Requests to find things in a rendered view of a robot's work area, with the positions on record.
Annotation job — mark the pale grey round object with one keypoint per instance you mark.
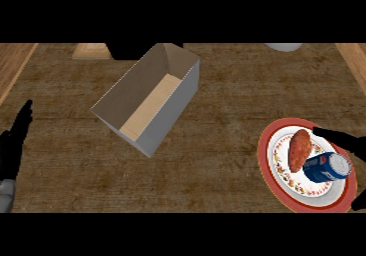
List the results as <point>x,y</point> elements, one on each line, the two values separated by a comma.
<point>283,46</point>

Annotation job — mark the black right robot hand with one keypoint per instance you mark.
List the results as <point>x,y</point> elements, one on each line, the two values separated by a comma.
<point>346,140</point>

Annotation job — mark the brown oval patty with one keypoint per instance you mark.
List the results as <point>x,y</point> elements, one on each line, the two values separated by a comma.
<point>300,150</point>

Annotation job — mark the open cardboard box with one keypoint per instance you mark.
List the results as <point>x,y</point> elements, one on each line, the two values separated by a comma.
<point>149,98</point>

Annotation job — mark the pale wooden panel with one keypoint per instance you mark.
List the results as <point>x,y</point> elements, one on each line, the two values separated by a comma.
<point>92,50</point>

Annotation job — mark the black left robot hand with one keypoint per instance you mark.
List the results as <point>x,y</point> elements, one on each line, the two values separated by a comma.
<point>13,140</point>

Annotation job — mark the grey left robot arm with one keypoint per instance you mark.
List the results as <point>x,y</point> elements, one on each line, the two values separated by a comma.
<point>1,196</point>

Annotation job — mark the blue soda can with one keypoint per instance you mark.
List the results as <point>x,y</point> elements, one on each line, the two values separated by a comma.
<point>326,167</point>

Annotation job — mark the red rimmed white plate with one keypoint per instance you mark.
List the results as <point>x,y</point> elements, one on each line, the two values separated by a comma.
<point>289,186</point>

